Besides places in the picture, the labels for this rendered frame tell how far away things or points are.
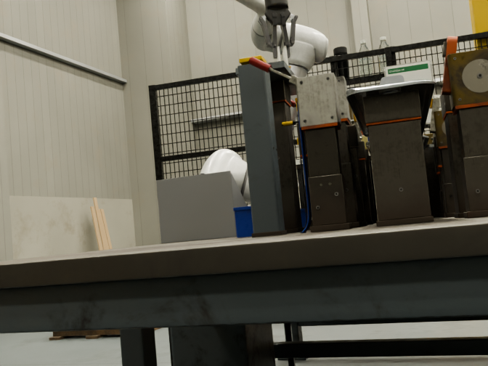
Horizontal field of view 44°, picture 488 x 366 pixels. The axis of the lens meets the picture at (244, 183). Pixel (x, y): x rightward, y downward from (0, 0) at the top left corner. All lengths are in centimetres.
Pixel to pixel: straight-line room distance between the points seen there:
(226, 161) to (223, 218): 29
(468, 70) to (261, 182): 54
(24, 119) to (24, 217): 161
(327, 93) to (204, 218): 99
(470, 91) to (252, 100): 52
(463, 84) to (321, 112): 31
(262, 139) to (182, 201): 84
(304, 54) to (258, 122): 101
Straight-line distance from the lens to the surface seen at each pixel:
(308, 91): 143
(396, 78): 281
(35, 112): 1082
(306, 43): 253
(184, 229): 231
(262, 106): 155
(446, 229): 80
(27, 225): 1027
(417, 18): 1267
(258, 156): 153
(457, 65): 142
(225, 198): 224
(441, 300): 85
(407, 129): 137
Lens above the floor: 72
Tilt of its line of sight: 5 degrees up
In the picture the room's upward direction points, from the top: 5 degrees counter-clockwise
